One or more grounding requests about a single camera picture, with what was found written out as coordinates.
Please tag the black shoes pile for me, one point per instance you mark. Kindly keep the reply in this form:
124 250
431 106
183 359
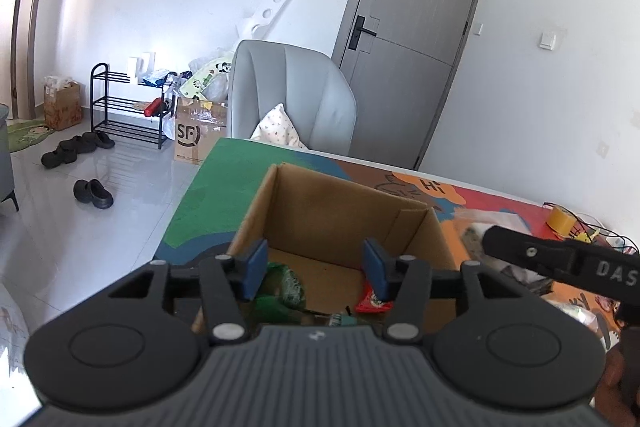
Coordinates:
67 151

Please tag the grey door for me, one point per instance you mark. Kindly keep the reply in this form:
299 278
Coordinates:
401 77

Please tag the black door handle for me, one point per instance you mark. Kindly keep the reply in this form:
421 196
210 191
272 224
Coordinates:
357 31

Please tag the black slipper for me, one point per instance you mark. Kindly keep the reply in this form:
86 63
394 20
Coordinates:
93 192

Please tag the red snack packet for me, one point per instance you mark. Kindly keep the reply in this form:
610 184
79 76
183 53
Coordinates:
369 304

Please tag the green snack bag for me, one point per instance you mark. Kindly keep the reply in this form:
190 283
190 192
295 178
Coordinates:
280 298

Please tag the brown cardboard box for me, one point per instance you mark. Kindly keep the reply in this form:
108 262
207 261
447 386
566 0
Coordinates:
316 224

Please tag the yellow tape roll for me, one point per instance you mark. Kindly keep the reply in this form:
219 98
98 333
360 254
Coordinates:
560 220

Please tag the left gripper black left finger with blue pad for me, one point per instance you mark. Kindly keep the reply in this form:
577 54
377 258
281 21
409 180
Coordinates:
209 294

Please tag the dotted cream cushion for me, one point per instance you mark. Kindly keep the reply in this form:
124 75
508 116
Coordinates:
276 128

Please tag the green floor rug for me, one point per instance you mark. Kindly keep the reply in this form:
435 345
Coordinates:
26 133

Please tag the white wall switch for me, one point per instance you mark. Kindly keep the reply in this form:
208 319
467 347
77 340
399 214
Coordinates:
547 41

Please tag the brown paper bag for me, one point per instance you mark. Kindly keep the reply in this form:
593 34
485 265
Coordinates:
61 102

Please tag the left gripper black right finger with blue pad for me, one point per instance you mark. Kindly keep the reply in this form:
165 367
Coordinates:
411 284

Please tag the black shoe rack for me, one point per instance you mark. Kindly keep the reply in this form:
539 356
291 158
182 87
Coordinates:
127 118

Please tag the SF cardboard box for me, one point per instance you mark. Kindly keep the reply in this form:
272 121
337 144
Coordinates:
198 127

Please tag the grey armchair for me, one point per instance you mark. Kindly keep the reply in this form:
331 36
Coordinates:
311 88

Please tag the colourful table mat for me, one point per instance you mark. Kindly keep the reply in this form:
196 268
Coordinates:
462 343

